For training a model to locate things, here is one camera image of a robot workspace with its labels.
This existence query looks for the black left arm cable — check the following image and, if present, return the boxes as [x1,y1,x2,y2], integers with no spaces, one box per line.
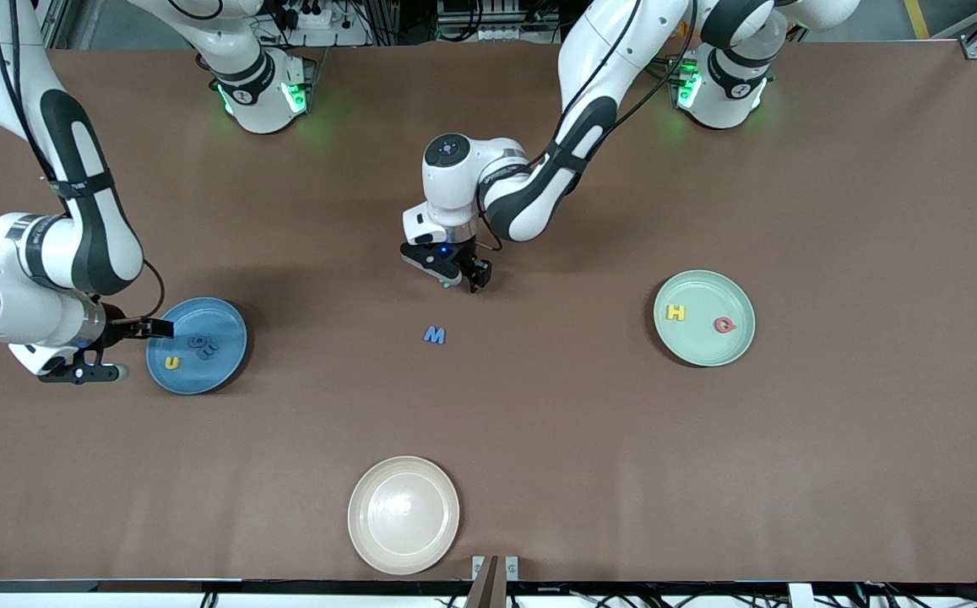
[478,0,700,252]

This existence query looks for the brown camera mount post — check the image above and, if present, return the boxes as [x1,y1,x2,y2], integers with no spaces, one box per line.
[464,555,500,608]

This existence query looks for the green plate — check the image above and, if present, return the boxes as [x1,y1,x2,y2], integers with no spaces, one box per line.
[654,269,757,367]

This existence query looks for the beige plate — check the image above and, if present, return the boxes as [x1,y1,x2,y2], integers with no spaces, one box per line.
[347,456,461,576]

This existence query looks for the metal equipment rack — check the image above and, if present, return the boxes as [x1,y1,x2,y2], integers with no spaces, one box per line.
[436,0,561,43]

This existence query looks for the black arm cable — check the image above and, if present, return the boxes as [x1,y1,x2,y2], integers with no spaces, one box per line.
[478,0,700,252]
[0,0,166,320]

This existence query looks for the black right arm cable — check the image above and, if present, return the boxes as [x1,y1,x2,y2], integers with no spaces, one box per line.
[0,0,166,320]

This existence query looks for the white power strip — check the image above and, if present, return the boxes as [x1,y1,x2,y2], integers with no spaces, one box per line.
[281,0,371,47]

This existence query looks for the blue plate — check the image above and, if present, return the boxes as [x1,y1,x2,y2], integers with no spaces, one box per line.
[147,296,248,395]

